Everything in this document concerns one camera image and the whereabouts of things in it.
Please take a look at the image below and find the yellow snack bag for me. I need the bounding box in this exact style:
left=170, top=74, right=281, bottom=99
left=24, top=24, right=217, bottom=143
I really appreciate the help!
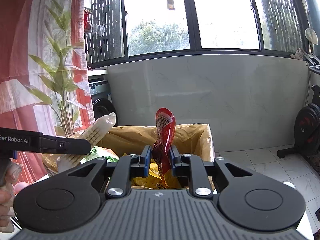
left=131, top=159, right=182, bottom=190

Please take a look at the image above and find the green snack packet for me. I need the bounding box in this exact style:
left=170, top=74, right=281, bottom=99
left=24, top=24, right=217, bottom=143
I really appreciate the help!
left=84, top=146, right=119, bottom=163

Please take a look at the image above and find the cream wafer packet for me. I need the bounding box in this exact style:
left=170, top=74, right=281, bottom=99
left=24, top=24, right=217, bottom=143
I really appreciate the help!
left=56, top=112, right=118, bottom=174

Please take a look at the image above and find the red snack packet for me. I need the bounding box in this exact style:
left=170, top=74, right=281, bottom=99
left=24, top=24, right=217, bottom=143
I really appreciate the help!
left=151, top=107, right=176, bottom=174

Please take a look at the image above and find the person left hand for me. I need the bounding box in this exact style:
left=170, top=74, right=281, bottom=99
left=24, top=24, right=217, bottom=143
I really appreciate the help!
left=1, top=161, right=22, bottom=233

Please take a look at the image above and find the cardboard box with plastic liner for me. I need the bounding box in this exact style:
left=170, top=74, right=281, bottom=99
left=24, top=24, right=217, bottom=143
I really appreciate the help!
left=42, top=124, right=215, bottom=189

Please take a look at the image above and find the red floral curtain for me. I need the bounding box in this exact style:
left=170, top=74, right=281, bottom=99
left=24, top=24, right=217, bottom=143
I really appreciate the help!
left=0, top=0, right=96, bottom=188

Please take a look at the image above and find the washing machine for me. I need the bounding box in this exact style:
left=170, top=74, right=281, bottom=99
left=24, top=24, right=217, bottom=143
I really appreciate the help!
left=87, top=70, right=118, bottom=126

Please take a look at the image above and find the black exercise bike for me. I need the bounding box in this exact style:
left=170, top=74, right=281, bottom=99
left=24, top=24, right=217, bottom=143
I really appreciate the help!
left=277, top=83, right=319, bottom=174

